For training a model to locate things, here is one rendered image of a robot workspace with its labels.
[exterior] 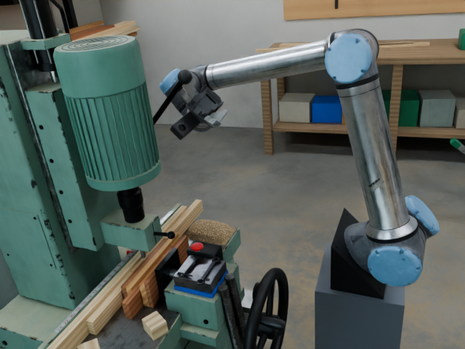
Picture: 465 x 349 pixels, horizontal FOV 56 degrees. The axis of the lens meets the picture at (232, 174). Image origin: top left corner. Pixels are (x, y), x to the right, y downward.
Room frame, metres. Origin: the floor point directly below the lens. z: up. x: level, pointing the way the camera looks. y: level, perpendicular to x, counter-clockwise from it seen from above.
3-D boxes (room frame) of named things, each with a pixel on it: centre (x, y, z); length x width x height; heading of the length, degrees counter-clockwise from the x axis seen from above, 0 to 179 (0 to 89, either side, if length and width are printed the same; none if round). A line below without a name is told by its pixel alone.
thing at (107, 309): (1.00, 0.24, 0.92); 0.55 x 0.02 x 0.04; 155
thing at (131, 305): (0.89, 0.23, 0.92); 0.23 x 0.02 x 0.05; 155
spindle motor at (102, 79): (0.95, 0.26, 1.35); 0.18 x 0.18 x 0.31
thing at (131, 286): (0.93, 0.23, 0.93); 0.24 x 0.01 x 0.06; 155
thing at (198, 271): (0.84, 0.09, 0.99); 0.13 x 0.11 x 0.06; 155
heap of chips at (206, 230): (1.10, 0.09, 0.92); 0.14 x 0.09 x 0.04; 65
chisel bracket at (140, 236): (0.96, 0.27, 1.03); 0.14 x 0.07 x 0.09; 65
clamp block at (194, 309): (0.84, 0.10, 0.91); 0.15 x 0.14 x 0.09; 155
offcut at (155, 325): (0.74, 0.21, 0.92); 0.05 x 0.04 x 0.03; 36
